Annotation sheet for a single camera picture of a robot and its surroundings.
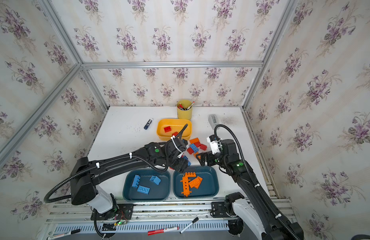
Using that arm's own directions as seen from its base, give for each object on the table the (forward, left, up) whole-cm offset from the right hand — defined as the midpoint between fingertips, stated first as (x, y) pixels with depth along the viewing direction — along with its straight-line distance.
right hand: (202, 155), depth 78 cm
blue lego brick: (-12, +32, -14) cm, 37 cm away
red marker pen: (-31, +23, -14) cm, 41 cm away
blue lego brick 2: (-9, +36, -12) cm, 39 cm away
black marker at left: (-32, +69, -13) cm, 77 cm away
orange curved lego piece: (+9, +2, -15) cm, 18 cm away
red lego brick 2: (+24, +16, -13) cm, 31 cm away
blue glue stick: (+30, +38, -13) cm, 50 cm away
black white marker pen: (-27, +5, -15) cm, 31 cm away
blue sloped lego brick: (-9, +25, -11) cm, 29 cm away
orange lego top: (+16, +3, -10) cm, 19 cm away
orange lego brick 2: (-10, +3, -12) cm, 16 cm away
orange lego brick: (-5, +6, -13) cm, 15 cm away
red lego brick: (+27, +21, -12) cm, 36 cm away
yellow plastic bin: (+31, +15, -13) cm, 37 cm away
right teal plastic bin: (-12, -4, -14) cm, 19 cm away
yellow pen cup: (+38, +9, -3) cm, 39 cm away
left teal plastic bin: (-10, +31, -14) cm, 36 cm away
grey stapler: (+33, -12, -10) cm, 37 cm away
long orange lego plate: (-14, +9, -13) cm, 21 cm away
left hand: (-4, +9, -1) cm, 10 cm away
